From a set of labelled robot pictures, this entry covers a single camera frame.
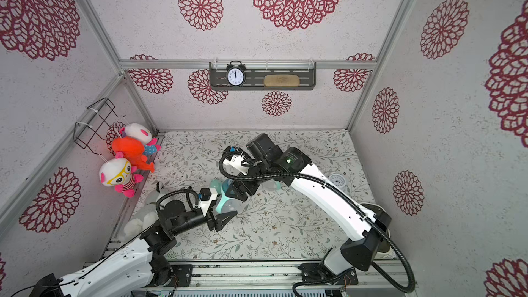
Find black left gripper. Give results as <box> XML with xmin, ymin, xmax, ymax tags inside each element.
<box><xmin>172</xmin><ymin>194</ymin><xmax>238</xmax><ymax>237</ymax></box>

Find clear baby bottle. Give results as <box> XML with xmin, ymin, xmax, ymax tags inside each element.
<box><xmin>261</xmin><ymin>180</ymin><xmax>282</xmax><ymax>192</ymax></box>
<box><xmin>219</xmin><ymin>197</ymin><xmax>244</xmax><ymax>214</ymax></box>

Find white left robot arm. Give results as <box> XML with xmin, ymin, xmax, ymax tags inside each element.
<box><xmin>30</xmin><ymin>188</ymin><xmax>237</xmax><ymax>296</ymax></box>

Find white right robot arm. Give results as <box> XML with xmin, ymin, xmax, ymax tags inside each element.
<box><xmin>218</xmin><ymin>133</ymin><xmax>416</xmax><ymax>296</ymax></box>

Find white alarm clock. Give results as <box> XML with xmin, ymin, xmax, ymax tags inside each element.
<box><xmin>328</xmin><ymin>173</ymin><xmax>347</xmax><ymax>191</ymax></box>

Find red orange plush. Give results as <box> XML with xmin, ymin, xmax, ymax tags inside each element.
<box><xmin>111</xmin><ymin>137</ymin><xmax>155</xmax><ymax>173</ymax></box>

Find white plush yellow glasses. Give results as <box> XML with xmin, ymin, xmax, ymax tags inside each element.
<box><xmin>98</xmin><ymin>152</ymin><xmax>144</xmax><ymax>198</ymax></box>

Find tan brush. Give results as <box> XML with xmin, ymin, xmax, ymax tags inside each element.
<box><xmin>263</xmin><ymin>74</ymin><xmax>301</xmax><ymax>88</ymax></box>

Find white pink plush upper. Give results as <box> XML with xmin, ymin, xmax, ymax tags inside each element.
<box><xmin>119</xmin><ymin>123</ymin><xmax>158</xmax><ymax>146</ymax></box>

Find black alarm clock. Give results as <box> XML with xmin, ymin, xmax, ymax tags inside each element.
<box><xmin>226</xmin><ymin>60</ymin><xmax>246</xmax><ymax>87</ymax></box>

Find white sterilizer box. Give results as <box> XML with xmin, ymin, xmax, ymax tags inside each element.
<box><xmin>361</xmin><ymin>202</ymin><xmax>391</xmax><ymax>255</ymax></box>

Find grey wall shelf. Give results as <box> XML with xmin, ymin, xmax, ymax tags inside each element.
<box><xmin>209</xmin><ymin>62</ymin><xmax>317</xmax><ymax>91</ymax></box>

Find black wire basket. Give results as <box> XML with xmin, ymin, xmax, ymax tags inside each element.
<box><xmin>71</xmin><ymin>97</ymin><xmax>126</xmax><ymax>155</ymax></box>

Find metal base rail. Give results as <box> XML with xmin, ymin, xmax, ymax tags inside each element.
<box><xmin>82</xmin><ymin>259</ymin><xmax>417</xmax><ymax>297</ymax></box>

